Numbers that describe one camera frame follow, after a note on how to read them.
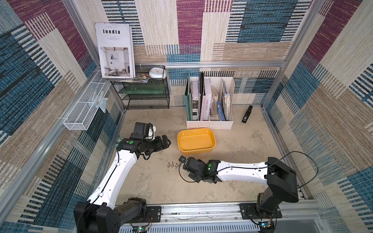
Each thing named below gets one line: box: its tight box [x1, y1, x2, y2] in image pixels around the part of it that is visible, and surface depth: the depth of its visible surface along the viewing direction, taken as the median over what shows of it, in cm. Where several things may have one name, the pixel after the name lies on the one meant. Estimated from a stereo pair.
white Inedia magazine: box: [95, 22, 136, 79], surface depth 79 cm
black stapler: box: [241, 105, 254, 124], surface depth 114 cm
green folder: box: [183, 71, 192, 121], surface depth 92 cm
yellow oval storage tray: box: [177, 127, 217, 155], surface depth 101 cm
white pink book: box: [200, 77, 213, 121], surface depth 99 cm
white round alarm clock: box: [148, 66, 167, 80], surface depth 91 cm
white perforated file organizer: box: [186, 76, 235, 130], surface depth 104 cm
